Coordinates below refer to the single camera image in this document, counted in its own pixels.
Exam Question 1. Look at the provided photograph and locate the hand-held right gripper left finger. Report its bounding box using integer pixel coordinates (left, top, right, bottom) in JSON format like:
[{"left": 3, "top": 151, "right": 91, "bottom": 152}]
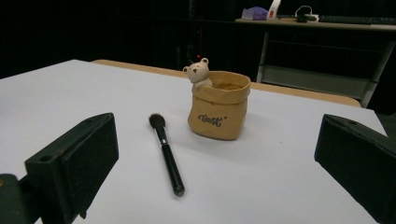
[{"left": 24, "top": 112, "right": 120, "bottom": 224}]

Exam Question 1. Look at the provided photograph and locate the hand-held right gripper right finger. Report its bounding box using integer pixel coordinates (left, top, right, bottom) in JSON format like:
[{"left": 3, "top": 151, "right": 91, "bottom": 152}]
[{"left": 314, "top": 113, "right": 396, "bottom": 224}]

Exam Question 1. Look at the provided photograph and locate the tan sack-shaped pot with bear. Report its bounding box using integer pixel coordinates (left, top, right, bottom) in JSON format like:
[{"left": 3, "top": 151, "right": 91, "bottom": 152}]
[{"left": 182, "top": 57, "right": 252, "bottom": 141}]

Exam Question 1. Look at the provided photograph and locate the white table cover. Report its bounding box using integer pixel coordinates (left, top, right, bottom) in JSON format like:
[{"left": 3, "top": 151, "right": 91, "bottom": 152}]
[{"left": 0, "top": 59, "right": 389, "bottom": 224}]

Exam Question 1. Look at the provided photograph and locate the dark keyboard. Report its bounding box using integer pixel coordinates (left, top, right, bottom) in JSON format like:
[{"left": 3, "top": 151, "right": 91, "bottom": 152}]
[{"left": 318, "top": 14, "right": 396, "bottom": 26}]

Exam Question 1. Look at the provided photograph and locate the white bottle with red label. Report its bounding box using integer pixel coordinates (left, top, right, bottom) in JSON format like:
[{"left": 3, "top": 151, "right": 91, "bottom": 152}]
[{"left": 266, "top": 0, "right": 282, "bottom": 21}]

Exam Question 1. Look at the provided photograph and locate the purple bag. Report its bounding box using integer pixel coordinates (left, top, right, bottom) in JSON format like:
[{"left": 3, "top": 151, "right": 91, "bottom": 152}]
[{"left": 241, "top": 7, "right": 269, "bottom": 21}]

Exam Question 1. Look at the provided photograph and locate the white cable with adapter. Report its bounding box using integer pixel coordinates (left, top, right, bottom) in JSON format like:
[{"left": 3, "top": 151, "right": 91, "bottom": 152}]
[{"left": 294, "top": 5, "right": 320, "bottom": 23}]

